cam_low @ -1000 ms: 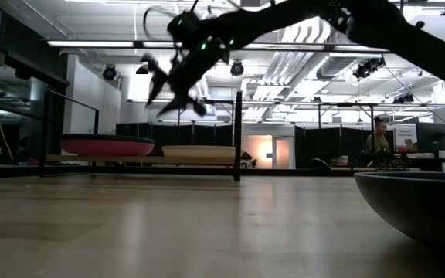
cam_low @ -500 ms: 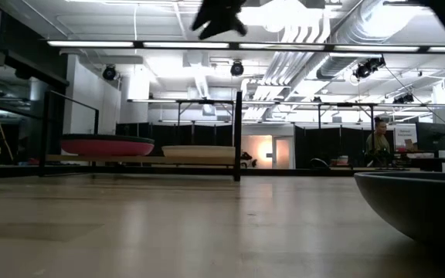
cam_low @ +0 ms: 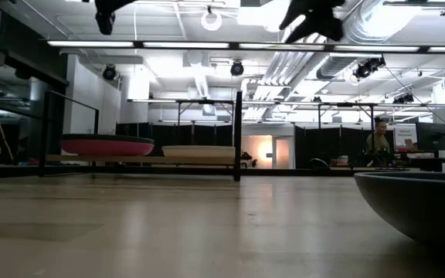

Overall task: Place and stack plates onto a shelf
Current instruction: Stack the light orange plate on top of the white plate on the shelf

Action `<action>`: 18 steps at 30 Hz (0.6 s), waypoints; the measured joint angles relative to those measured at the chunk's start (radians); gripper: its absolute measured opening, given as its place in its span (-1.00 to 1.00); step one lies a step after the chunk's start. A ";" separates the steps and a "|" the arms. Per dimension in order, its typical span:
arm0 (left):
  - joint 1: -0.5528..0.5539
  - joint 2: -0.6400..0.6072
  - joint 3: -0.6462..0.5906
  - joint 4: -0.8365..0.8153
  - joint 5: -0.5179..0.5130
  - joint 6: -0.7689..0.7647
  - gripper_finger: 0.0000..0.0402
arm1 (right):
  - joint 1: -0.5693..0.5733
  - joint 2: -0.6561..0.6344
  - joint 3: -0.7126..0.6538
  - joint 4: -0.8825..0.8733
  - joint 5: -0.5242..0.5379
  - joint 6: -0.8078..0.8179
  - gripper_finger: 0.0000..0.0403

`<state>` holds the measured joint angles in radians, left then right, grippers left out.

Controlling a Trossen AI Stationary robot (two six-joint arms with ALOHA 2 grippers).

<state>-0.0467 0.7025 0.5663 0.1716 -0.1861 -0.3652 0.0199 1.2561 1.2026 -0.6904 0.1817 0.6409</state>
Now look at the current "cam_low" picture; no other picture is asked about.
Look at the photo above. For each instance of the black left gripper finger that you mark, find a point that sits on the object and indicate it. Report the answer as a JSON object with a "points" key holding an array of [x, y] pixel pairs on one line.
{"points": [[106, 21]]}

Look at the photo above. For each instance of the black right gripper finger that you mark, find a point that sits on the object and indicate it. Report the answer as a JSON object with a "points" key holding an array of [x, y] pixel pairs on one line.
{"points": [[297, 13], [323, 29]]}

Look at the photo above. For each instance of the dark grey plate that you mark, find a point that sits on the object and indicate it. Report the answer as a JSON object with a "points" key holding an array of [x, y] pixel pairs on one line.
{"points": [[106, 137]]}

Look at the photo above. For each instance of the pink plate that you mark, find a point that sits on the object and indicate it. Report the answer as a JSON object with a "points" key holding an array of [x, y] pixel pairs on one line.
{"points": [[106, 148]]}

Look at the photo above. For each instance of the cream plate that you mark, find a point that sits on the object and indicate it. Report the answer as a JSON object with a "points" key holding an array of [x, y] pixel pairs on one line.
{"points": [[197, 151]]}

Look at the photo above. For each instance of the dark grey bowl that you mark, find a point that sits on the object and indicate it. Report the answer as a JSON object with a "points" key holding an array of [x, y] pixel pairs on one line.
{"points": [[419, 208]]}

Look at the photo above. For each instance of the black ceiling spotlight cluster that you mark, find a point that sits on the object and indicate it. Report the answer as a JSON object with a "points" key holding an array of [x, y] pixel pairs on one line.
{"points": [[363, 70], [404, 99]]}

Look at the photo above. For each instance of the dark storage rack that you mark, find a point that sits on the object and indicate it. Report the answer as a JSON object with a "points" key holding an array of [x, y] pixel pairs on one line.
{"points": [[14, 62]]}

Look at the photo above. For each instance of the black partition curtain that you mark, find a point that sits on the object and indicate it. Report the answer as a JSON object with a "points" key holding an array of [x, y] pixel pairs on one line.
{"points": [[168, 135], [323, 143]]}

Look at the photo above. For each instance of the person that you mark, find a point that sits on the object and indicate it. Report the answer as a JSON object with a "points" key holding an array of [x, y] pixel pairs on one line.
{"points": [[379, 144]]}

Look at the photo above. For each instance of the lit glass door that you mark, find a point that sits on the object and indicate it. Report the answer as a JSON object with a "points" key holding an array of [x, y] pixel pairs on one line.
{"points": [[283, 152]]}

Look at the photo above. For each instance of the black chair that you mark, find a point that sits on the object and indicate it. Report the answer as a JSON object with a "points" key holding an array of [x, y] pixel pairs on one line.
{"points": [[319, 160]]}

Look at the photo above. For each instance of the small black white vehicle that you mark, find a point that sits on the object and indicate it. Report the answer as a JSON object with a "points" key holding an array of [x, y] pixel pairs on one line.
{"points": [[245, 156]]}

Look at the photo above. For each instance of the black computer monitor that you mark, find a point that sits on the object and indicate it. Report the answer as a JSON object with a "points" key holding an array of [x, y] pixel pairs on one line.
{"points": [[431, 137]]}

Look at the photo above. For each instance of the cluttered office desk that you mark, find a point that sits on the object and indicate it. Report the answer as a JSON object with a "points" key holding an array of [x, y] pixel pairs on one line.
{"points": [[431, 162]]}

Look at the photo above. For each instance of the black background rig frame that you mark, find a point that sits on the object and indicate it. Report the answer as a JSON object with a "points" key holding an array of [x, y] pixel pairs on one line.
{"points": [[191, 101], [346, 104]]}

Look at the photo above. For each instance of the white wall sign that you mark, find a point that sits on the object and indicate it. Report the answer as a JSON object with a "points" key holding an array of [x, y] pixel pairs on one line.
{"points": [[404, 135]]}

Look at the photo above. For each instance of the black dish rack frame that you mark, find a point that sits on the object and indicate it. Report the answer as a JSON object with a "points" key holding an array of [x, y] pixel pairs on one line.
{"points": [[130, 159]]}

